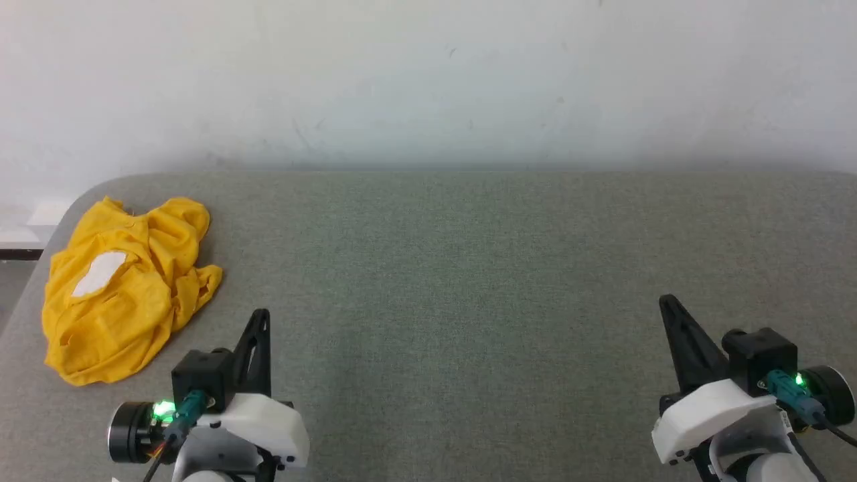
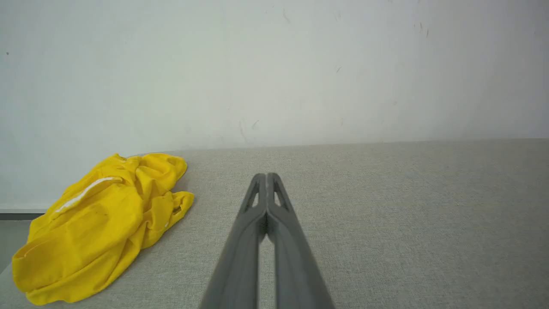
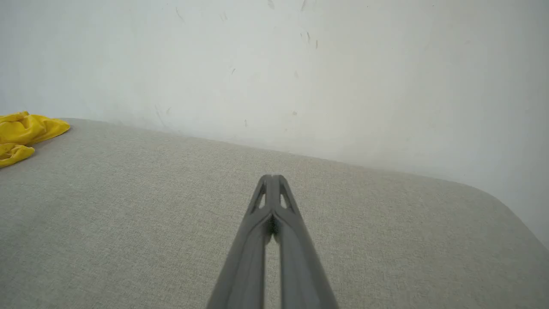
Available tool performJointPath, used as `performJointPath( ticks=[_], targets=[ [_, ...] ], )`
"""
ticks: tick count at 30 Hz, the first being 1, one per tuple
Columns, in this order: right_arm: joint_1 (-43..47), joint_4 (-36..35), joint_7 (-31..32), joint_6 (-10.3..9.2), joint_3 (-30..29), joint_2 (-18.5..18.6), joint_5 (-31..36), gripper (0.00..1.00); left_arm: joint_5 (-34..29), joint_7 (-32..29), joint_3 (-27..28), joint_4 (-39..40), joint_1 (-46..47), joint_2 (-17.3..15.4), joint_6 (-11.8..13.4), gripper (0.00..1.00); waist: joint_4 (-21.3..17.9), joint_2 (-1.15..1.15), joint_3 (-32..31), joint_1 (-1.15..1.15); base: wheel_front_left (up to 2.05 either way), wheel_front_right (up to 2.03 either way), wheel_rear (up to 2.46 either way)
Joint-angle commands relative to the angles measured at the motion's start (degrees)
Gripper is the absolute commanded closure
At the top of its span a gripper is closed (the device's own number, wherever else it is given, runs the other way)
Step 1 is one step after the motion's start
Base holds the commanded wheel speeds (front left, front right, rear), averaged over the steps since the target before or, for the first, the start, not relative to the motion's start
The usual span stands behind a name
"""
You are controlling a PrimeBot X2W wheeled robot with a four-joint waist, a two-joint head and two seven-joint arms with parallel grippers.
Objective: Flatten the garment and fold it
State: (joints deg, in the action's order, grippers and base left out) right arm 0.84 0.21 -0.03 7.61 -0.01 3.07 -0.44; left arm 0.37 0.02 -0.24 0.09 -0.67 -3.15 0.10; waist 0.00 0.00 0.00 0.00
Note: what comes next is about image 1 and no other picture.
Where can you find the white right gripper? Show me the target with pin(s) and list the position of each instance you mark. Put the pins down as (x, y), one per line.
(710, 412)

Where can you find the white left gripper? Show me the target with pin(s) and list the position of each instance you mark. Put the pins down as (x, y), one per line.
(268, 425)

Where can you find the yellow t-shirt with print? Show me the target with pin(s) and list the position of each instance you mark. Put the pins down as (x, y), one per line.
(127, 314)

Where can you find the grey fabric sofa cushion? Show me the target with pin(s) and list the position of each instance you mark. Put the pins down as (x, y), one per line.
(469, 301)

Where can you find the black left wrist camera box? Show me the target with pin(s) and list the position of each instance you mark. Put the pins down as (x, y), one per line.
(201, 375)

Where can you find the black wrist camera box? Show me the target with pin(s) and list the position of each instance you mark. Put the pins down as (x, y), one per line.
(201, 375)
(763, 355)

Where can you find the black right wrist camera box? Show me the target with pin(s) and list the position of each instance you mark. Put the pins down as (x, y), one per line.
(763, 355)

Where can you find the dark wall baseboard strip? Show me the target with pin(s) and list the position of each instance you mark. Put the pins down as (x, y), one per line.
(20, 254)

